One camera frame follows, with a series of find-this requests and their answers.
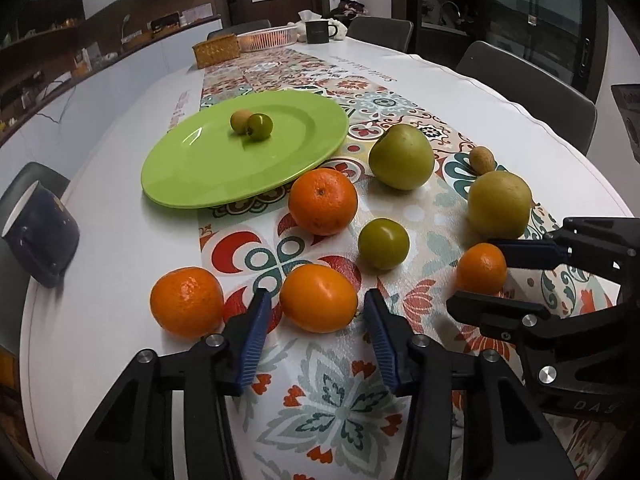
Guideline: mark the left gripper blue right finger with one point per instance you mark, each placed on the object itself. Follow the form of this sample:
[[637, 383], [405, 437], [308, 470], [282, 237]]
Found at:
[[505, 434]]

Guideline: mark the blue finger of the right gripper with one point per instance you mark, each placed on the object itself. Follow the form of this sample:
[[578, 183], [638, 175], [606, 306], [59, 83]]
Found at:
[[543, 254], [496, 317]]

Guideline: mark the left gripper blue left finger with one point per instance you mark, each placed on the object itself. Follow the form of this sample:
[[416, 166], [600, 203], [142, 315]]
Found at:
[[128, 436]]

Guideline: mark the orange mandarin front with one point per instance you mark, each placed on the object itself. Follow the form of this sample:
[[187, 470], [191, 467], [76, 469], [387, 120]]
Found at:
[[482, 269]]

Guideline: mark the orange mandarin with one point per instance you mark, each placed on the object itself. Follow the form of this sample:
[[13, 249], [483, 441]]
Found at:
[[482, 269], [318, 299], [323, 201], [187, 302]]

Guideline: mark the yellow pear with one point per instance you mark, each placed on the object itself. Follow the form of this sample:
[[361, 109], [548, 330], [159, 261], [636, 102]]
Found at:
[[499, 205]]

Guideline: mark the small green fruit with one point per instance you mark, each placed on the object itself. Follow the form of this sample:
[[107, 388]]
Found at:
[[383, 244], [259, 127]]

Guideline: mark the brown kiwi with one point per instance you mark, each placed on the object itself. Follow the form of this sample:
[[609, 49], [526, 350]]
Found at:
[[481, 160], [239, 120]]

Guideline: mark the patterned table runner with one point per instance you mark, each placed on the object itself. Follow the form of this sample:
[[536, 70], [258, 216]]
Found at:
[[317, 408]]

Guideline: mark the green pear near plate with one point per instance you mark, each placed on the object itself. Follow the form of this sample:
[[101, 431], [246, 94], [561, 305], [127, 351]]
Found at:
[[402, 158]]

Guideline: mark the grey chair right near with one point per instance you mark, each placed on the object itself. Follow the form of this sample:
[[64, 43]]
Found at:
[[569, 113]]

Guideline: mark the grey chair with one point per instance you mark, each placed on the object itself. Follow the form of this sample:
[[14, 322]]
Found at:
[[569, 113], [383, 32], [13, 278]]

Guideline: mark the grey chair left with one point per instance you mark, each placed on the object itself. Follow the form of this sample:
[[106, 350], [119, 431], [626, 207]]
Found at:
[[13, 278]]

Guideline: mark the white tablecloth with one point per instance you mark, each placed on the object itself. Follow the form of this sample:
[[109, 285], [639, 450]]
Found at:
[[77, 339]]

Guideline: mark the dark blue mug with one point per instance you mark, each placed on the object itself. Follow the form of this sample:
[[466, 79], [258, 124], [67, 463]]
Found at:
[[42, 234]]

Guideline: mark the grey chair right far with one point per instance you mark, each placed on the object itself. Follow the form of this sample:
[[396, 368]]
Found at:
[[383, 32]]

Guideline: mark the green plate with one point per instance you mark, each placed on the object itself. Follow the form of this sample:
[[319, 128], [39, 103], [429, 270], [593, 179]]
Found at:
[[202, 163]]

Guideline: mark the white tissue pack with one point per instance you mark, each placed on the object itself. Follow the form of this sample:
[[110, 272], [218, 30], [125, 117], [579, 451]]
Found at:
[[308, 15]]

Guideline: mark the black mug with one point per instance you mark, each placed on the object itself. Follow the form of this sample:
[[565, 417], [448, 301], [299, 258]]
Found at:
[[320, 31]]

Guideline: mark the clear fruit container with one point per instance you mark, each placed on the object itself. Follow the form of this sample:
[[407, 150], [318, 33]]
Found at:
[[268, 38]]

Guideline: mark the grey chair table end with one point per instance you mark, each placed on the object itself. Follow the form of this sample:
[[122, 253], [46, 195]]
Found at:
[[240, 29]]

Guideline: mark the woven wicker basket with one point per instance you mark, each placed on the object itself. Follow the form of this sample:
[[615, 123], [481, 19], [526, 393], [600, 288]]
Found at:
[[216, 50]]

